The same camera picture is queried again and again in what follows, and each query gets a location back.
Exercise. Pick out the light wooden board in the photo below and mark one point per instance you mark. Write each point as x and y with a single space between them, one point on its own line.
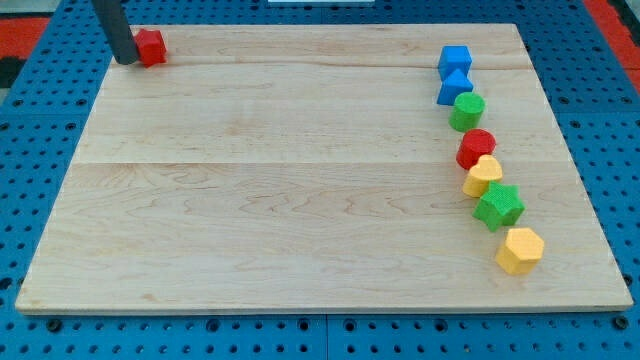
309 169

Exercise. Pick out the red cylinder block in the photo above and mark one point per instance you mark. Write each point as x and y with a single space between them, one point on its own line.
474 144

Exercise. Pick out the green cylinder block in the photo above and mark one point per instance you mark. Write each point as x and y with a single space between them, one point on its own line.
467 110

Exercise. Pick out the blue triangle block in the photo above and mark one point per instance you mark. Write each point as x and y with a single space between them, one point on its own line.
454 84

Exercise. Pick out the yellow heart block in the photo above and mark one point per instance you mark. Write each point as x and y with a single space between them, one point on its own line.
486 170

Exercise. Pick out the blue cube block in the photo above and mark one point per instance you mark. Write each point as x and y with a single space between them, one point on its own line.
452 58

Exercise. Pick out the green star block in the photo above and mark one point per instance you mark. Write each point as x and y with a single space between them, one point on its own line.
501 205

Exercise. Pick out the yellow hexagon block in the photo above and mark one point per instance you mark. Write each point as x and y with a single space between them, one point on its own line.
520 252

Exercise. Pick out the red pentagon block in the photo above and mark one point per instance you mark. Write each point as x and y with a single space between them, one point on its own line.
151 47

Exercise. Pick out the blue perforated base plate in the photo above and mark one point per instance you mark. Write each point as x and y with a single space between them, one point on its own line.
586 54

